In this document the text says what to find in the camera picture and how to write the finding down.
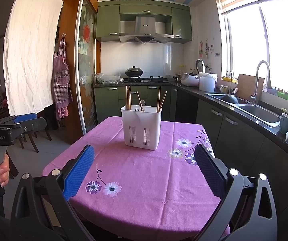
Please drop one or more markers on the green lower kitchen cabinets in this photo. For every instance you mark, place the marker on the green lower kitchen cabinets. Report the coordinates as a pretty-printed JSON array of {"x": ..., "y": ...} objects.
[{"x": 237, "y": 139}]

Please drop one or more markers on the plastic bag on counter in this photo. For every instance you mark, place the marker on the plastic bag on counter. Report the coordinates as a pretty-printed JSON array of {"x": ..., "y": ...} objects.
[{"x": 108, "y": 79}]

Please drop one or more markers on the wooden cutting board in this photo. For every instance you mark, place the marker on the wooden cutting board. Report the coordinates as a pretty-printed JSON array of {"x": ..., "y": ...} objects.
[{"x": 246, "y": 87}]

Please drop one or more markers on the white rice cooker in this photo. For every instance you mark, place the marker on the white rice cooker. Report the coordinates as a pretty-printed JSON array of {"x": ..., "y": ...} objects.
[{"x": 190, "y": 80}]

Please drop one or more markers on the black gas stove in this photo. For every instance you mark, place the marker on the black gas stove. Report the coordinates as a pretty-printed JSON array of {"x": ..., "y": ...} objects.
[{"x": 150, "y": 79}]

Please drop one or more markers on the black wok with lid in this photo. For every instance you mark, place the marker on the black wok with lid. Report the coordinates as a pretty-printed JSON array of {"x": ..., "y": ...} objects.
[{"x": 134, "y": 72}]

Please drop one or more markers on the steel range hood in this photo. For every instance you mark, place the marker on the steel range hood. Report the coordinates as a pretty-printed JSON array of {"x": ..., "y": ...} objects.
[{"x": 145, "y": 28}]

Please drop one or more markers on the white hanging cloth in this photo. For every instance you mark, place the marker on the white hanging cloth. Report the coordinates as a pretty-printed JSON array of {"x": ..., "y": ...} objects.
[{"x": 29, "y": 44}]

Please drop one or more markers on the grey green mug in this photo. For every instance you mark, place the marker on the grey green mug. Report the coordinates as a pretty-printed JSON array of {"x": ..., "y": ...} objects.
[{"x": 283, "y": 125}]

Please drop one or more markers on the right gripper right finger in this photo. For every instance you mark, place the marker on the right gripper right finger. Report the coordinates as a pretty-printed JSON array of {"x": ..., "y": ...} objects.
[{"x": 246, "y": 210}]

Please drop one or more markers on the small kettle pot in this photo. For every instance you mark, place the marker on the small kettle pot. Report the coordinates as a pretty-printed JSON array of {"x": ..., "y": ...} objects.
[{"x": 177, "y": 77}]

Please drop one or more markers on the purple checked apron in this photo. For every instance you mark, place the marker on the purple checked apron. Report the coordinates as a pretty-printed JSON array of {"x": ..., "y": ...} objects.
[{"x": 61, "y": 81}]

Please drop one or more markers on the white plastic utensil holder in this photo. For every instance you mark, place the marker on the white plastic utensil holder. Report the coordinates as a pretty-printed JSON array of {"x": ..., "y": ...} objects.
[{"x": 141, "y": 128}]

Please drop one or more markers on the left hand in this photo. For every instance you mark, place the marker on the left hand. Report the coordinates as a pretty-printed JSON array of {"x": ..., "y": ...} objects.
[{"x": 4, "y": 171}]

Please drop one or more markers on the pink floral tablecloth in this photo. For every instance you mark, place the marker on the pink floral tablecloth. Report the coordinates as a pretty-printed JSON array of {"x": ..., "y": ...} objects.
[{"x": 143, "y": 194}]

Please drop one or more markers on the green upper kitchen cabinets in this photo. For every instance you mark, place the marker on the green upper kitchen cabinets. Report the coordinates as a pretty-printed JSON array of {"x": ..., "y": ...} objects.
[{"x": 109, "y": 12}]

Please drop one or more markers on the clear plastic spoon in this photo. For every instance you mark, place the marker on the clear plastic spoon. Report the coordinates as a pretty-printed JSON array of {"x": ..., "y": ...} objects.
[{"x": 143, "y": 105}]

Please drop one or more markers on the green kitchen cabinets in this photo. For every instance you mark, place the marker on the green kitchen cabinets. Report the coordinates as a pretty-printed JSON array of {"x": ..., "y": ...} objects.
[
  {"x": 109, "y": 12},
  {"x": 237, "y": 139}
]

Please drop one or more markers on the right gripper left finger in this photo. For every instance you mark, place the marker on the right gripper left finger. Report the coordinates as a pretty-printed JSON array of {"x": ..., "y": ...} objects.
[{"x": 41, "y": 208}]

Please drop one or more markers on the steel kitchen sink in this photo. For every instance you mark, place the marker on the steel kitchen sink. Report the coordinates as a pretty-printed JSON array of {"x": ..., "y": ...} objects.
[{"x": 259, "y": 113}]

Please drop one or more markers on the ridged wooden chopstick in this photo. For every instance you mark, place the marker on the ridged wooden chopstick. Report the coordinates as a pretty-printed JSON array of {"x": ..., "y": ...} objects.
[{"x": 140, "y": 103}]

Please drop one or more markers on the white plastic bucket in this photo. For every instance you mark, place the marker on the white plastic bucket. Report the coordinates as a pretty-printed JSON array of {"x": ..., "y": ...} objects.
[{"x": 207, "y": 82}]

